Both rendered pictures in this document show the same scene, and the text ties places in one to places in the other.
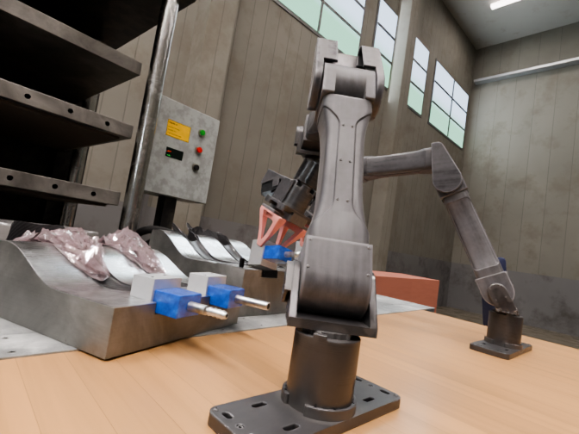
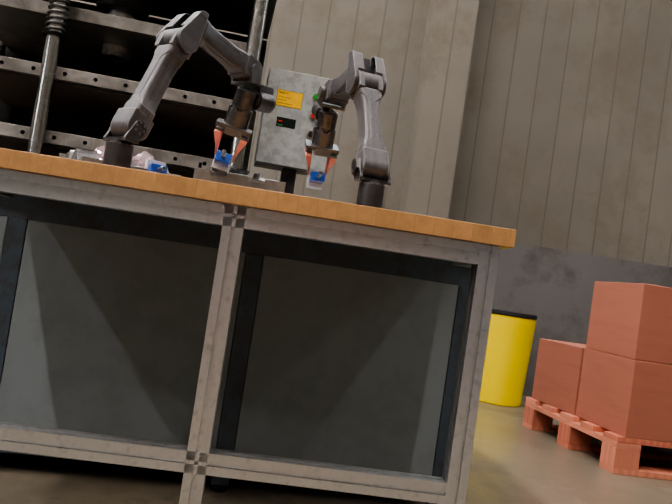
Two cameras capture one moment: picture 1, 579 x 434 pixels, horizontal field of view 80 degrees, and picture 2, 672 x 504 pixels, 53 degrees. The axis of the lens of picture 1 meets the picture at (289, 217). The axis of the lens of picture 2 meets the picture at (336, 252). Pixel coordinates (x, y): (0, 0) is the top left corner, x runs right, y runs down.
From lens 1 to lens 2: 160 cm
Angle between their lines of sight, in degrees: 39
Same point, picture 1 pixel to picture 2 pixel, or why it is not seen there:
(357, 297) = (124, 127)
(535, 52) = not seen: outside the picture
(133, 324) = not seen: hidden behind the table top
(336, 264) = (121, 116)
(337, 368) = (109, 150)
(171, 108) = (280, 78)
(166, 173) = (278, 143)
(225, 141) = (494, 116)
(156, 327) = not seen: hidden behind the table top
